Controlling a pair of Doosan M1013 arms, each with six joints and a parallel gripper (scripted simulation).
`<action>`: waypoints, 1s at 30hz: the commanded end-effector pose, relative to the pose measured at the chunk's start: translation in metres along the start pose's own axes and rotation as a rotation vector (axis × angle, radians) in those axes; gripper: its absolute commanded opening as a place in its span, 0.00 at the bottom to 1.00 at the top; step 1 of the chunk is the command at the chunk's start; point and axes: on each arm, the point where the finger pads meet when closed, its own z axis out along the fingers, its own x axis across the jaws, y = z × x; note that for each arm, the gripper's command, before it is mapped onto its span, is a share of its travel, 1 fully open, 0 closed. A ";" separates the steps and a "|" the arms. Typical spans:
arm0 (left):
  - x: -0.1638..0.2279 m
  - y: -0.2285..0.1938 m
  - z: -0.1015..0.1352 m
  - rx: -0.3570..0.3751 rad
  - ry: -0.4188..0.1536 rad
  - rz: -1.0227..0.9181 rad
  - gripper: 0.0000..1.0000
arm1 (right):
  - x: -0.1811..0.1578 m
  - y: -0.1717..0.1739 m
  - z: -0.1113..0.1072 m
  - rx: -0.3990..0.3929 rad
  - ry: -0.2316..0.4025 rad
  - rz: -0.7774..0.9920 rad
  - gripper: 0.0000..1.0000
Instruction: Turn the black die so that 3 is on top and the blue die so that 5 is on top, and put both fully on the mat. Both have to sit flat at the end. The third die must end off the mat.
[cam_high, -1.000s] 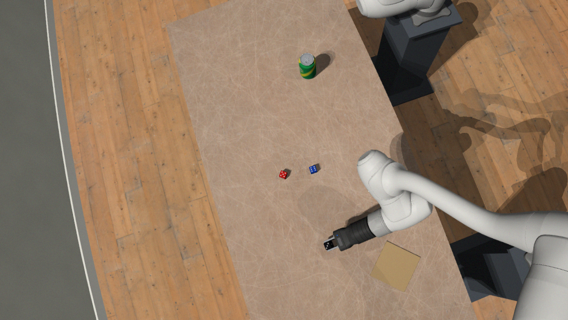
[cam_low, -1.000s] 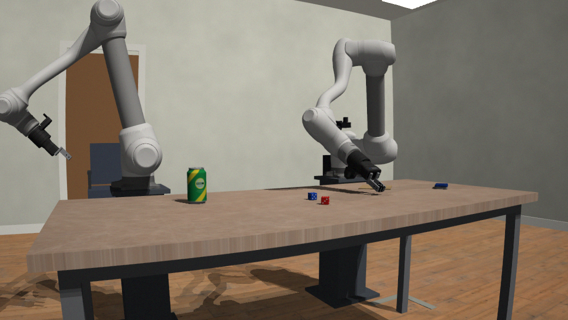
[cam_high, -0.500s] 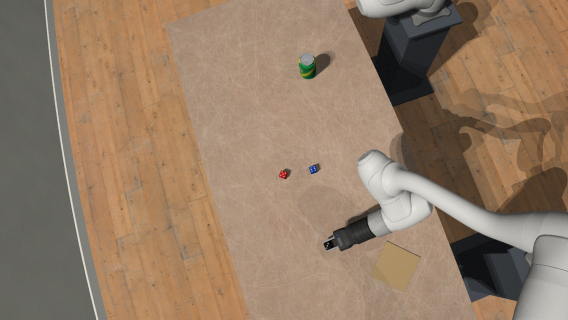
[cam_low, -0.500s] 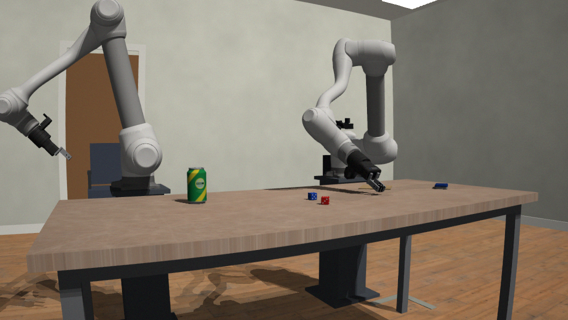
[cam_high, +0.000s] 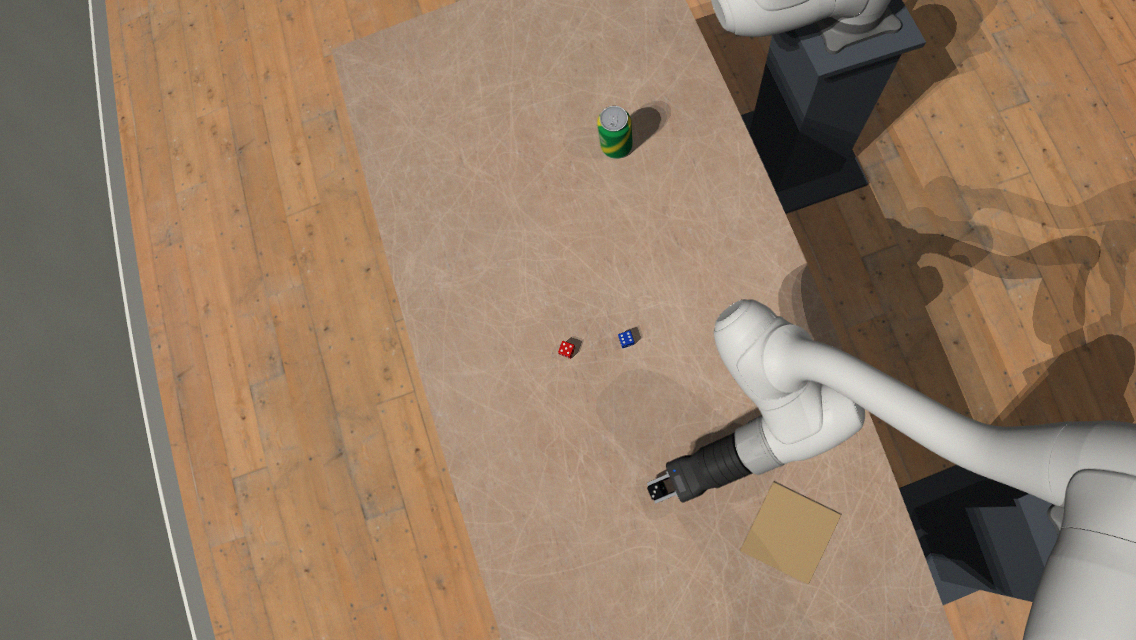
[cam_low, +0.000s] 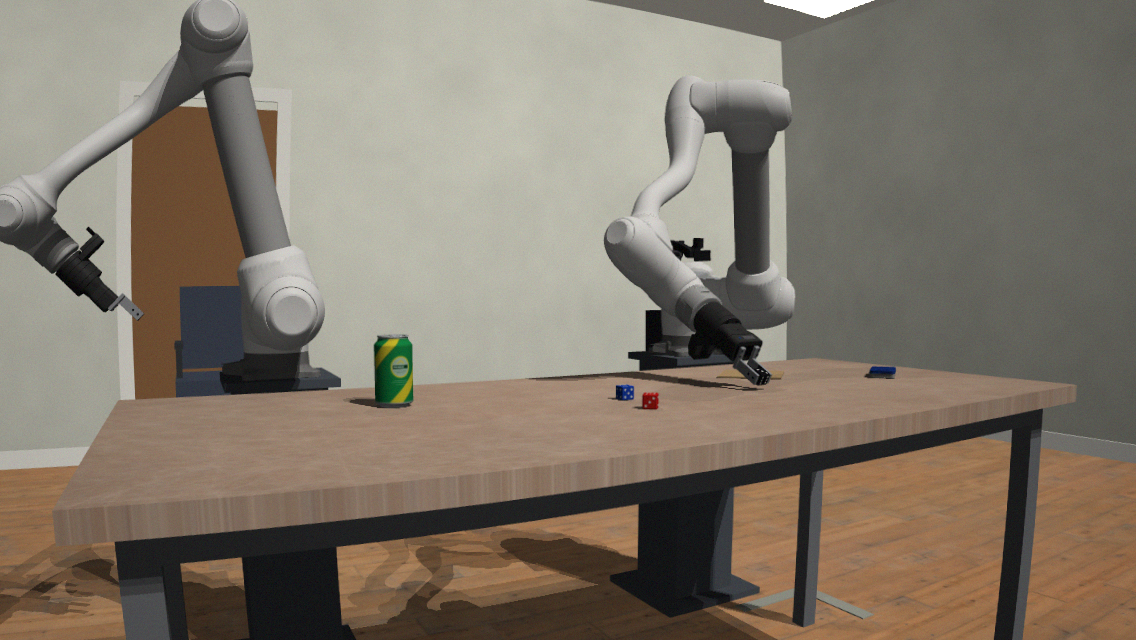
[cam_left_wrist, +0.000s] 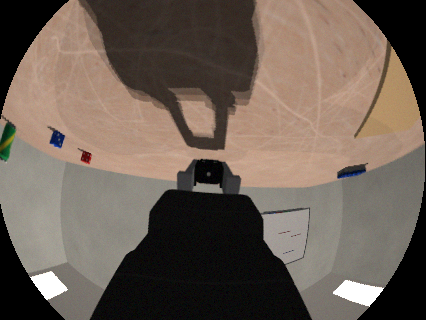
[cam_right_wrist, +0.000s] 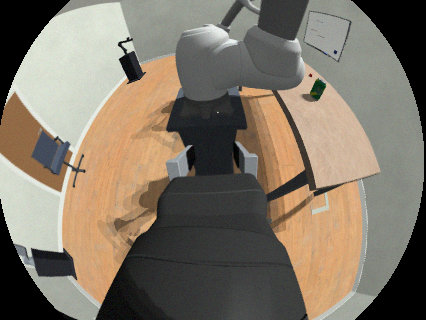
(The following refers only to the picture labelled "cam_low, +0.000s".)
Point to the green soda can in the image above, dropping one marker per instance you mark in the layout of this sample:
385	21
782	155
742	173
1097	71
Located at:
393	369

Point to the tan square mat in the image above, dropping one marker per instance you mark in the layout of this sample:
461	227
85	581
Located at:
738	375

